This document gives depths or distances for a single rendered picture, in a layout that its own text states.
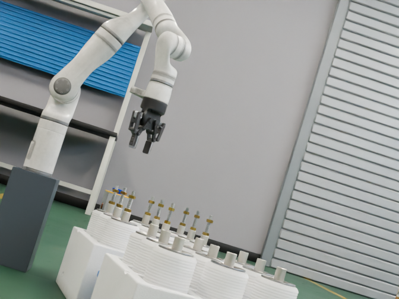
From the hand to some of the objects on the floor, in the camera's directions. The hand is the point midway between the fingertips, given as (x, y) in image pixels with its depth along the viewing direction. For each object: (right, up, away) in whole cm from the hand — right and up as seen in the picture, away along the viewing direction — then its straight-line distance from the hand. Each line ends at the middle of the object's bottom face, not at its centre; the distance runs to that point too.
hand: (140, 146), depth 217 cm
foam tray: (-4, -48, 0) cm, 48 cm away
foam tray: (+12, -49, -52) cm, 72 cm away
